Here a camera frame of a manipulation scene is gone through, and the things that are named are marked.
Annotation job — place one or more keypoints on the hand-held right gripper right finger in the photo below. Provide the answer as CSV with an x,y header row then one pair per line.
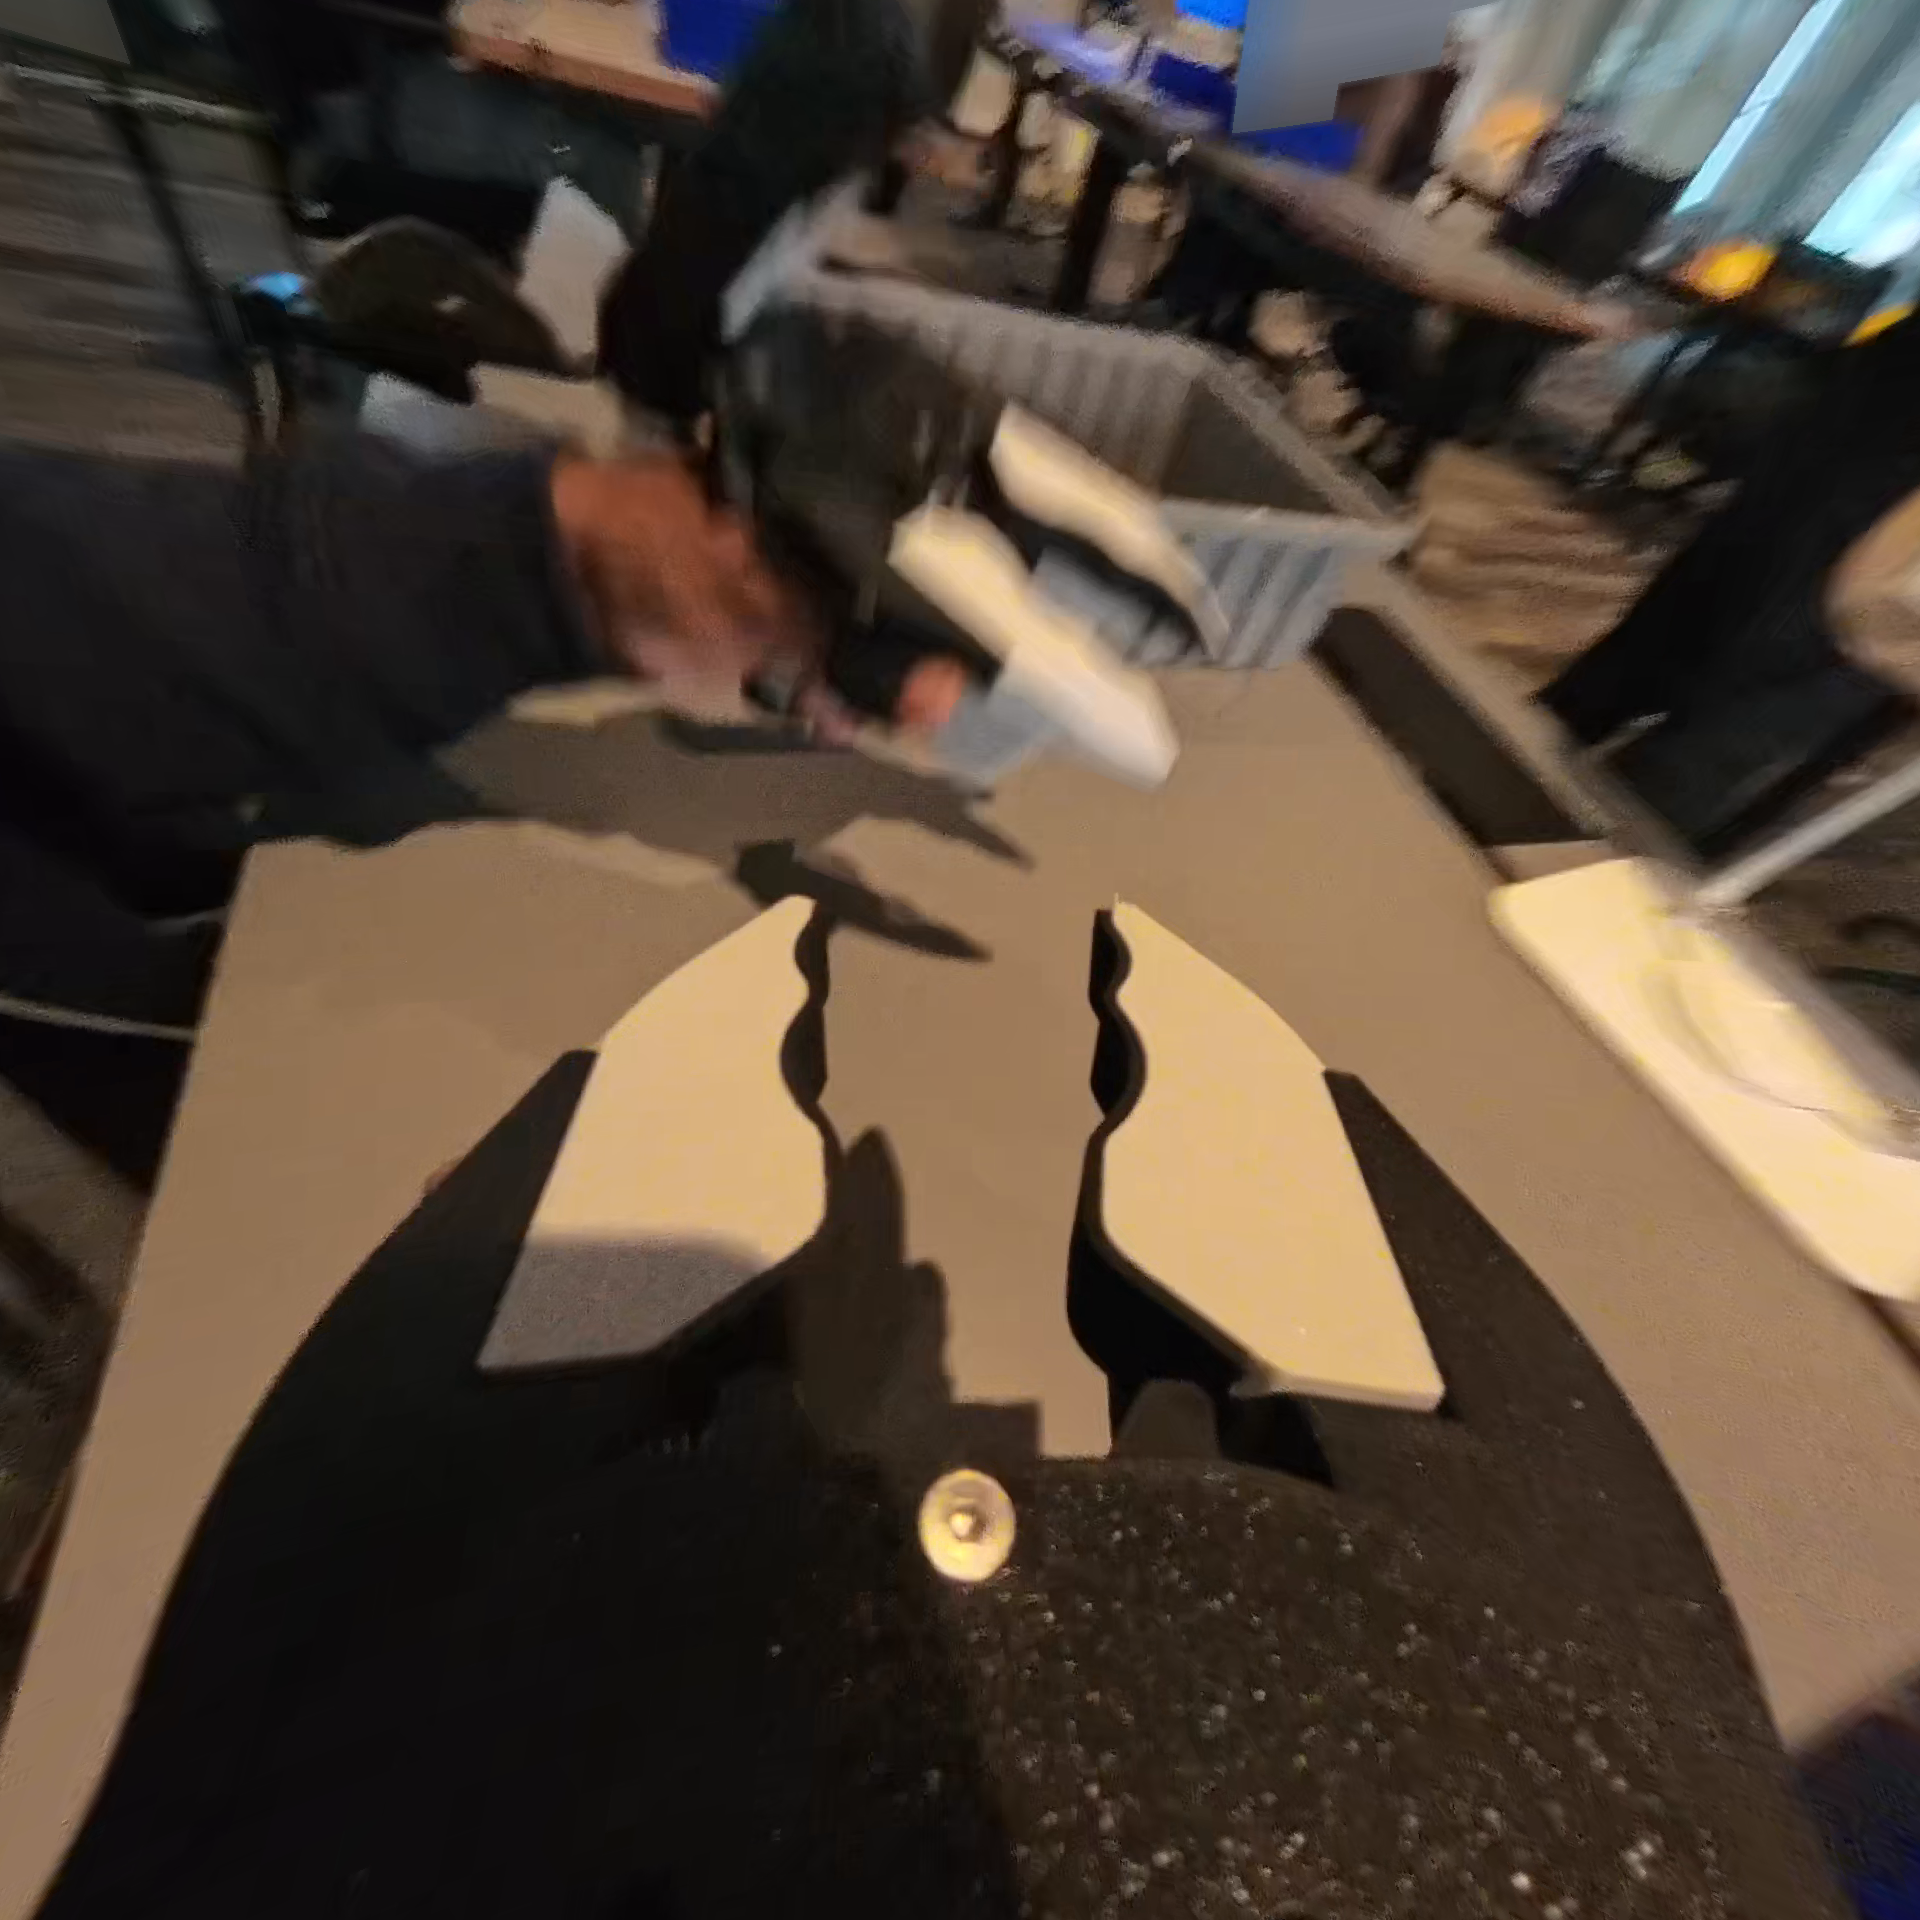
x,y
1244,1201

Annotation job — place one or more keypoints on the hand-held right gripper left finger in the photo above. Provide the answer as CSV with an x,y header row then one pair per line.
x,y
675,1141

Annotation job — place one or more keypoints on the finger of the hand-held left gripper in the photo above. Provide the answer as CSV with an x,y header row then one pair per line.
x,y
1080,494
960,569

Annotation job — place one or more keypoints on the person's left forearm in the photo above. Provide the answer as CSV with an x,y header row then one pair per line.
x,y
271,628

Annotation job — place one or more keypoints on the person's left hand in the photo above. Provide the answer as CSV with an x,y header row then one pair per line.
x,y
660,569

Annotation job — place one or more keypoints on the grey plastic bin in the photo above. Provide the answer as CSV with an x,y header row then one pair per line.
x,y
1289,585

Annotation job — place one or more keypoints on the dark background table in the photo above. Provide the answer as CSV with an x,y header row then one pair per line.
x,y
1348,211

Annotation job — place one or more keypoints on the black office chair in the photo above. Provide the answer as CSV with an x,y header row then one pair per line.
x,y
422,299

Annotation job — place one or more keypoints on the metal stand rod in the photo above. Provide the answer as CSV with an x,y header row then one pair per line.
x,y
1800,838

